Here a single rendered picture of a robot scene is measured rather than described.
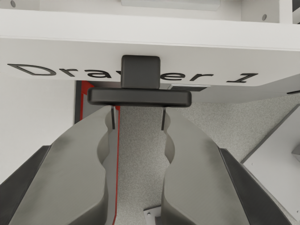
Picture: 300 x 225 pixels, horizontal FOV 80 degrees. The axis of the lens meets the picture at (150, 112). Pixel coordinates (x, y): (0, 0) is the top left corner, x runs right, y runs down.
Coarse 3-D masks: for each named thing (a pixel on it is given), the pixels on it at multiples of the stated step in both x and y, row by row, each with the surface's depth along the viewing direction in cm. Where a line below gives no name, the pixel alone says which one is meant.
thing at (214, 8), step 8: (128, 0) 19; (136, 0) 19; (144, 0) 19; (152, 0) 19; (160, 0) 19; (168, 0) 19; (176, 0) 19; (184, 0) 20; (192, 0) 20; (200, 0) 20; (208, 0) 20; (216, 0) 20; (176, 8) 20; (184, 8) 20; (192, 8) 20; (200, 8) 20; (208, 8) 20; (216, 8) 20
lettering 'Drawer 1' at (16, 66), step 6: (12, 66) 16; (18, 66) 16; (24, 66) 16; (30, 66) 16; (36, 66) 16; (30, 72) 18; (54, 72) 18; (66, 72) 18; (102, 72) 17; (120, 72) 17; (162, 78) 19; (192, 78) 19; (246, 78) 18
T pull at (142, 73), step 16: (128, 64) 12; (144, 64) 13; (160, 64) 13; (128, 80) 12; (144, 80) 12; (96, 96) 12; (112, 96) 12; (128, 96) 12; (144, 96) 12; (160, 96) 12; (176, 96) 12
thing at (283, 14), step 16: (0, 0) 14; (16, 0) 16; (32, 0) 19; (48, 0) 20; (64, 0) 20; (80, 0) 20; (96, 0) 20; (112, 0) 20; (224, 0) 21; (240, 0) 21; (256, 0) 18; (272, 0) 16; (288, 0) 15; (160, 16) 21; (176, 16) 21; (192, 16) 21; (208, 16) 21; (224, 16) 21; (240, 16) 21; (256, 16) 18; (272, 16) 16; (288, 16) 15
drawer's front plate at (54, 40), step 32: (0, 32) 10; (32, 32) 11; (64, 32) 11; (96, 32) 11; (128, 32) 11; (160, 32) 11; (192, 32) 11; (224, 32) 11; (256, 32) 11; (288, 32) 11; (0, 64) 16; (32, 64) 16; (64, 64) 15; (96, 64) 15; (192, 64) 15; (224, 64) 14; (256, 64) 14; (288, 64) 14
